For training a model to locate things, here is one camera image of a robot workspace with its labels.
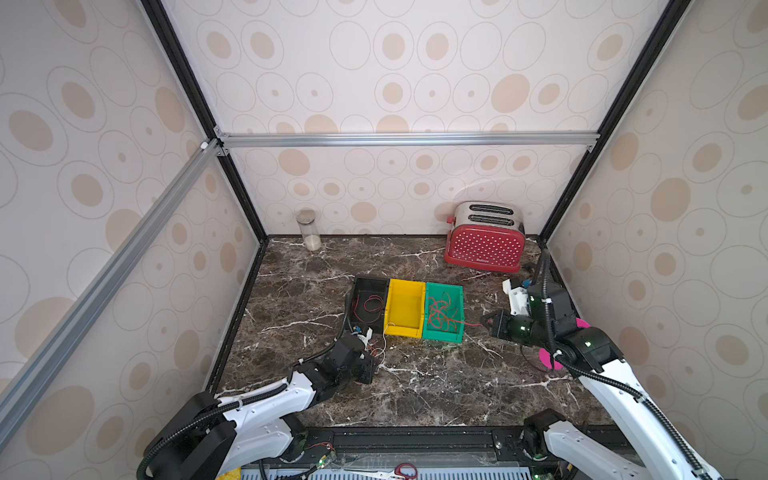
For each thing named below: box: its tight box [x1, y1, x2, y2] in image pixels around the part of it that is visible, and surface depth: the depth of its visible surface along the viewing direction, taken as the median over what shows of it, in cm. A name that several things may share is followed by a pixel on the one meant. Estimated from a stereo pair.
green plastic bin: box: [423, 282, 465, 344], surface depth 94 cm
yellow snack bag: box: [215, 466, 242, 480], surface depth 70 cm
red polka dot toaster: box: [444, 201, 527, 273], surface depth 104 cm
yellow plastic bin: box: [384, 278, 426, 339], surface depth 96 cm
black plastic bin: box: [350, 276, 390, 334], surface depth 101 cm
